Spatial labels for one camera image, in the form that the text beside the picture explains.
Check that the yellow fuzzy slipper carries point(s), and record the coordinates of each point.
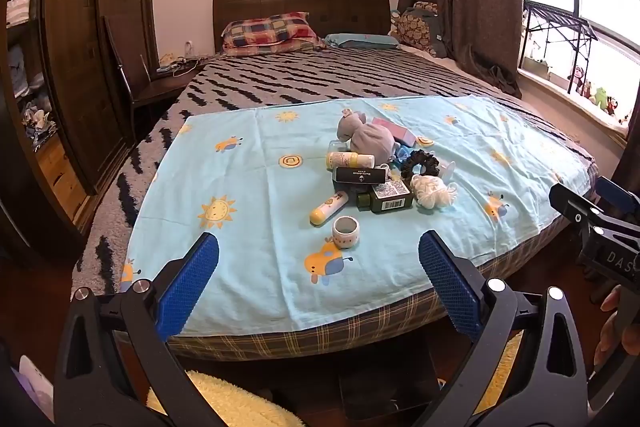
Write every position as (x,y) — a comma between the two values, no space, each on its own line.
(235,399)
(509,367)

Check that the dark wooden chair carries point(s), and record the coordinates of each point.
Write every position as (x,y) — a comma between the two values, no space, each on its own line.
(150,94)

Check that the plaid pillow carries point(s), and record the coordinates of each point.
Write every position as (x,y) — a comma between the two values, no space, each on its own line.
(270,32)

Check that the light blue printed cloth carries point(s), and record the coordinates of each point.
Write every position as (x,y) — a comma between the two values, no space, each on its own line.
(250,167)

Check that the green plush toy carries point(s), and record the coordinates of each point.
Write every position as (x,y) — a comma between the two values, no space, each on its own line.
(600,97)

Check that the blue pillow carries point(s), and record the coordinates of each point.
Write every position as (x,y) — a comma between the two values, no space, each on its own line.
(360,40)

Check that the yellow white tube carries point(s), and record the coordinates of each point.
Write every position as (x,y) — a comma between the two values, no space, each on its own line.
(327,208)

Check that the grey plush toy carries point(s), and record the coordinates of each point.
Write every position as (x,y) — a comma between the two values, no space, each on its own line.
(370,139)

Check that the white wall socket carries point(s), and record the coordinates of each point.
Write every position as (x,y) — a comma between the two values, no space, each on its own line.
(189,48)

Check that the cream bottle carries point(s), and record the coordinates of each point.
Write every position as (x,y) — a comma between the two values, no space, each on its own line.
(350,160)

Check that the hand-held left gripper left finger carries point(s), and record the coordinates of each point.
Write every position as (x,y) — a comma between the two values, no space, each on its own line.
(192,277)

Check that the grey zigzag blanket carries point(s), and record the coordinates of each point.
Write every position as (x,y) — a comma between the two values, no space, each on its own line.
(300,77)

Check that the folded clothes in wardrobe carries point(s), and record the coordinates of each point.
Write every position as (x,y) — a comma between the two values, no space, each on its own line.
(22,57)

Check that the clear plastic cup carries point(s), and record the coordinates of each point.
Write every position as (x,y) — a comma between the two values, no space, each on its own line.
(448,168)

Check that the dark green bottle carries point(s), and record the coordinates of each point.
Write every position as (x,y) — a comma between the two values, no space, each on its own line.
(385,199)

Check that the white bath pouf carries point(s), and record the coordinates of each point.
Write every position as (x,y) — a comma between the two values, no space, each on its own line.
(430,192)

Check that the person's right hand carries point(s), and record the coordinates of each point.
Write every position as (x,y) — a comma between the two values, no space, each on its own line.
(607,327)

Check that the pink box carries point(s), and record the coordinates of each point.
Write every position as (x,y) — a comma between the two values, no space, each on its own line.
(400,133)

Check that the brown patterned cushion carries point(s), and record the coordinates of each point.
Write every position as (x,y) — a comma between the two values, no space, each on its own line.
(415,29)

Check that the black scrunchie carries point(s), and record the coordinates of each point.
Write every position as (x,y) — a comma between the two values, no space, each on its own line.
(407,162)

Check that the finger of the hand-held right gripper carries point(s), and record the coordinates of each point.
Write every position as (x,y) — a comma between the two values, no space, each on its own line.
(575,207)
(620,199)

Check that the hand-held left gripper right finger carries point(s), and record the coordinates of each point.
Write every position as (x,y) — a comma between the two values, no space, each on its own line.
(450,282)

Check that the dark wooden headboard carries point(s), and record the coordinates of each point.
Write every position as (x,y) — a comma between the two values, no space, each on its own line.
(300,2)

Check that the dark wooden wardrobe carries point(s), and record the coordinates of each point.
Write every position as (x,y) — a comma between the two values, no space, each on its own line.
(90,32)

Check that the black metal rack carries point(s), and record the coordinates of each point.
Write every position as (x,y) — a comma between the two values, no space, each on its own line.
(560,19)

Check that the small white cup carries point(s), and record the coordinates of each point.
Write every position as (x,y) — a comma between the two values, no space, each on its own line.
(346,234)

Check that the black box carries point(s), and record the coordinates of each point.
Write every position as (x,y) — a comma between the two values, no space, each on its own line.
(360,176)

